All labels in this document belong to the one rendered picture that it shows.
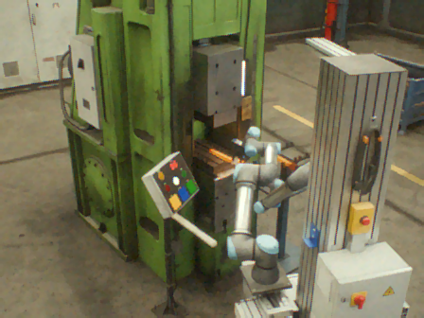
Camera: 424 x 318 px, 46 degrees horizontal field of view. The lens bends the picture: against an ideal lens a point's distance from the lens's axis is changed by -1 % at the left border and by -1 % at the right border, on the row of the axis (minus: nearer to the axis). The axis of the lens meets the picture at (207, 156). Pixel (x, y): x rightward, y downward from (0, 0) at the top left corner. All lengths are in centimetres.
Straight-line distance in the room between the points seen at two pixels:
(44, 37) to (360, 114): 673
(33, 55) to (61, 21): 68
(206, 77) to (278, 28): 790
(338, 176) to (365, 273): 42
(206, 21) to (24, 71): 538
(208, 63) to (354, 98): 136
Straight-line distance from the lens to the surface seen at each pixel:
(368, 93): 200
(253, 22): 353
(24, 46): 823
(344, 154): 206
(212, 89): 321
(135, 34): 339
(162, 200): 294
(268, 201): 307
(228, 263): 394
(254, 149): 311
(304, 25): 1144
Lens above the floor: 258
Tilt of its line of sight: 27 degrees down
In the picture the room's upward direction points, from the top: straight up
